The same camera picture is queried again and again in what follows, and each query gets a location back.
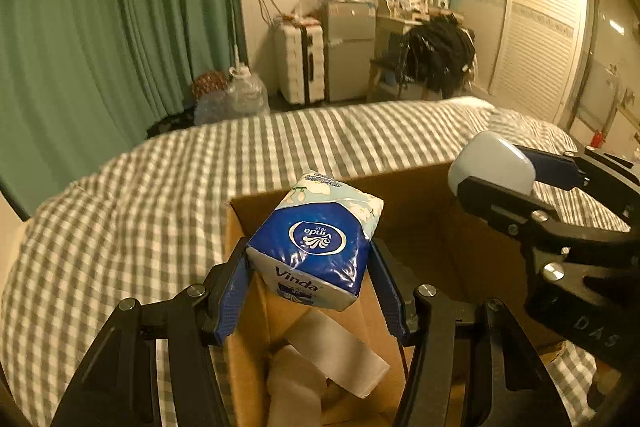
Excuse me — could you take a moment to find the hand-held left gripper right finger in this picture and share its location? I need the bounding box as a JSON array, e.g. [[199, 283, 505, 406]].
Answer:
[[366, 239, 572, 427]]

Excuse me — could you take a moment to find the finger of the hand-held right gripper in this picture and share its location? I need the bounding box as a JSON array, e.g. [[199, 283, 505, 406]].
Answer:
[[514, 146, 640, 233], [456, 176, 573, 258]]

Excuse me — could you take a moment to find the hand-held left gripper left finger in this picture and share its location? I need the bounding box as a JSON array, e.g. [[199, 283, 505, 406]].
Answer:
[[50, 251, 252, 427]]

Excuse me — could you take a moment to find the pale blue plastic case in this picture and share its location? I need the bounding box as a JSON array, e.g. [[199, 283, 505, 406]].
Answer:
[[447, 131, 536, 198]]

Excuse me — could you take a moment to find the cardboard box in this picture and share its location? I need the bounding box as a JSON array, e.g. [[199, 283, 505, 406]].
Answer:
[[225, 161, 568, 427]]

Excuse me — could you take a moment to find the blue tissue pack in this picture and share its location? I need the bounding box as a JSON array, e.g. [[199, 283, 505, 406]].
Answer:
[[245, 169, 386, 313]]

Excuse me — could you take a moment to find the white toilet paper roll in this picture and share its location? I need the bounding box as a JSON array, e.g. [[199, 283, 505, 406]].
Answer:
[[265, 307, 392, 427]]

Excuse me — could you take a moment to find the grey checked bed blanket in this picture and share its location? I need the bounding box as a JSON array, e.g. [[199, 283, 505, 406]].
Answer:
[[0, 96, 636, 427]]

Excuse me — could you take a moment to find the white louvred wardrobe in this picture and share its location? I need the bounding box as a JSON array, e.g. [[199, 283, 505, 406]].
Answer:
[[459, 0, 597, 128]]

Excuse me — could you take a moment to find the black bag on chair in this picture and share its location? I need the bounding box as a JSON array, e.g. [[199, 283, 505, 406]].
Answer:
[[400, 14, 480, 100]]

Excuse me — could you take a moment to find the wooden chair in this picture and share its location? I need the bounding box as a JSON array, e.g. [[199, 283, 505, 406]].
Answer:
[[368, 33, 418, 100]]

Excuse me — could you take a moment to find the large clear water bottle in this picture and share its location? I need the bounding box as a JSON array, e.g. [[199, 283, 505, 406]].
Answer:
[[224, 63, 271, 118]]

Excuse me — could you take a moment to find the white dressing table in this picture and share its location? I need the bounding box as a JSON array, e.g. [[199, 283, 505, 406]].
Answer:
[[374, 6, 466, 60]]

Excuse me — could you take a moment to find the clear bag with brown contents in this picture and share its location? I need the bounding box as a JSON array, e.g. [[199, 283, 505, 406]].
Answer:
[[191, 71, 232, 125]]

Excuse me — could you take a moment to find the silver mini fridge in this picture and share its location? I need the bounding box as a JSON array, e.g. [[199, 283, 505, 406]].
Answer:
[[319, 0, 378, 104]]

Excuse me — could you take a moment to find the white suitcase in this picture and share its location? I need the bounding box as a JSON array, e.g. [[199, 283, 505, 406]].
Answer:
[[273, 19, 327, 106]]

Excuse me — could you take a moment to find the wide green curtain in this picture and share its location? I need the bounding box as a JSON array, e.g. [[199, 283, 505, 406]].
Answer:
[[0, 0, 249, 220]]

